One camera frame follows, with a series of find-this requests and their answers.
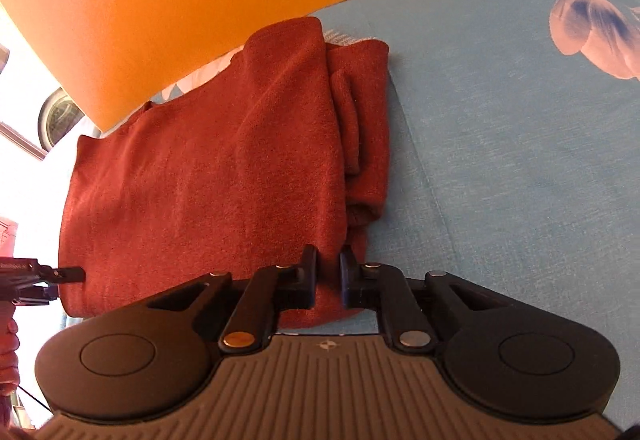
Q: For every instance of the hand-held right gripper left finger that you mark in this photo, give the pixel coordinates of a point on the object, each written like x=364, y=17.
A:
x=309, y=280

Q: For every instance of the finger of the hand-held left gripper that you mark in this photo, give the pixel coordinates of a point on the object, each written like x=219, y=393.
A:
x=67, y=274
x=35, y=295

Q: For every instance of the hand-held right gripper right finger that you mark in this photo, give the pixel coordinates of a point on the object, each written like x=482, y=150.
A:
x=347, y=280

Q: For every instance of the rust red knit sweater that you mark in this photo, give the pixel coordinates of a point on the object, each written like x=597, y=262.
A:
x=200, y=195

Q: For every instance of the person's left hand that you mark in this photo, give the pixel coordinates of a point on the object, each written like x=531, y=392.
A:
x=7, y=350

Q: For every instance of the red cloth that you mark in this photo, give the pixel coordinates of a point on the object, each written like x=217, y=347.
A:
x=7, y=240

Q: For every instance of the white washing machine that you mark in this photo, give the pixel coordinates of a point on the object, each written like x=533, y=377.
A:
x=57, y=117

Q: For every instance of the blue floral bed sheet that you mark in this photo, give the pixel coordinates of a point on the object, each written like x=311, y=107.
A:
x=500, y=169

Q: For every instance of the sliding door frame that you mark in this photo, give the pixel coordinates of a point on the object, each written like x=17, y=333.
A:
x=20, y=139

